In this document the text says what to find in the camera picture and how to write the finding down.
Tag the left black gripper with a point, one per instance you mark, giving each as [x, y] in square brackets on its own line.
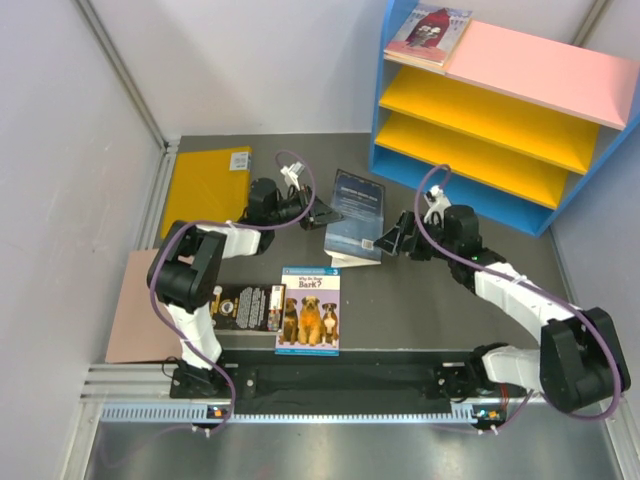
[320, 215]

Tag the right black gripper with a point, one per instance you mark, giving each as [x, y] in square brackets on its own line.
[393, 241]

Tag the dark blue hardcover book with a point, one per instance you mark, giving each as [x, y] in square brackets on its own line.
[350, 241]

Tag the black paperback book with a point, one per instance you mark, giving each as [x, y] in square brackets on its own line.
[252, 309]

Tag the orange Othello book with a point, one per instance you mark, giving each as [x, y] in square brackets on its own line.
[415, 62]

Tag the red castle picture book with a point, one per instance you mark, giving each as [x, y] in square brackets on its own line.
[431, 32]

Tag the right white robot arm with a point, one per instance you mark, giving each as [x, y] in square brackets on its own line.
[578, 360]

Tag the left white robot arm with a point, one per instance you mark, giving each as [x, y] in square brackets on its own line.
[182, 275]

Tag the purple dog book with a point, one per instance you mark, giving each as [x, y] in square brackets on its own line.
[311, 318]

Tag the yellow file folder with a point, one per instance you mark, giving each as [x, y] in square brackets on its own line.
[208, 185]

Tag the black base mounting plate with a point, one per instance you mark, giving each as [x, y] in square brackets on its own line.
[356, 381]

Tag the colourful wooden bookshelf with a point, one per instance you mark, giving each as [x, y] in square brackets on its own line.
[522, 121]

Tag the pink file folder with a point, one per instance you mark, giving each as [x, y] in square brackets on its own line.
[137, 334]

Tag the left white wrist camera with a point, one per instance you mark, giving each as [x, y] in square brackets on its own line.
[291, 174]

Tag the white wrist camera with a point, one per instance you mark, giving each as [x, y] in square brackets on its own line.
[291, 174]
[438, 203]

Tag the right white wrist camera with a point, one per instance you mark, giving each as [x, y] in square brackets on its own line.
[438, 203]

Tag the aluminium frame rail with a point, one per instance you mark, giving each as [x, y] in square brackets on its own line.
[140, 393]

